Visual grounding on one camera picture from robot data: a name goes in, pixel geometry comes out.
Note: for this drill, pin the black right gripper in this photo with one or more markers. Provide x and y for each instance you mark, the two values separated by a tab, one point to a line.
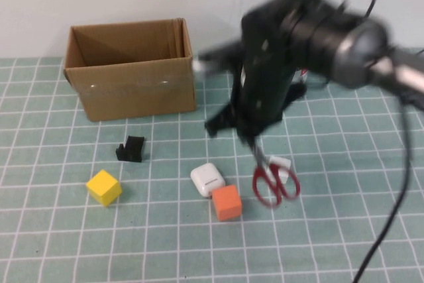
261	104

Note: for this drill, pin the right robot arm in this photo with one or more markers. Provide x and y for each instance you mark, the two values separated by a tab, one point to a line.
361	51

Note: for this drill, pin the white cube block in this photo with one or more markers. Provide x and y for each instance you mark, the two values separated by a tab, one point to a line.
281	162

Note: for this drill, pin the white earbuds case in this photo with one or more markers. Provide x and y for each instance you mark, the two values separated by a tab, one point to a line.
207	178

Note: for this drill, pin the orange cube block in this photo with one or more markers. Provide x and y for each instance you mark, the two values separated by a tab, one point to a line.
227	203

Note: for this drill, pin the black mesh pen holder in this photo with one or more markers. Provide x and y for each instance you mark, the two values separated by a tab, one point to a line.
302	76

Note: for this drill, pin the brown cardboard box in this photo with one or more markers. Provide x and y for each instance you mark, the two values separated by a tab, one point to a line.
132	87

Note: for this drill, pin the green checkered tablecloth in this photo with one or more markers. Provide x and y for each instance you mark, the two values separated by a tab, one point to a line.
149	246

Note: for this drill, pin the yellow cube block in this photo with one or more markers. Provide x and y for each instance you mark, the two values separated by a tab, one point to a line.
103	188

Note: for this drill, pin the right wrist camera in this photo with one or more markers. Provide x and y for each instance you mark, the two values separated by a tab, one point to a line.
218	54

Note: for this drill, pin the black plastic bracket part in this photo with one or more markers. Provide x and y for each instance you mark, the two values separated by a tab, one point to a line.
132	148

